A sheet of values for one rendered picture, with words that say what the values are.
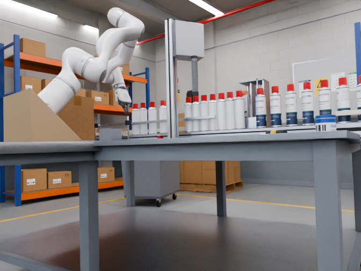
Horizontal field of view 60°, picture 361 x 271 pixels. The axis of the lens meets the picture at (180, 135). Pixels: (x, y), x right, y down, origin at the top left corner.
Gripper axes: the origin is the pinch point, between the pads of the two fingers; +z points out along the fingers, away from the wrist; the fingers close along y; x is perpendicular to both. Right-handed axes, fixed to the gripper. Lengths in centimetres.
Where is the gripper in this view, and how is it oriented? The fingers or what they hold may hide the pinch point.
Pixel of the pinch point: (126, 110)
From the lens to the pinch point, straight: 212.6
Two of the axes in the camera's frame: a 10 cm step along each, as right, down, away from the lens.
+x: -7.8, 3.8, 5.0
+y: 5.4, 0.1, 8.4
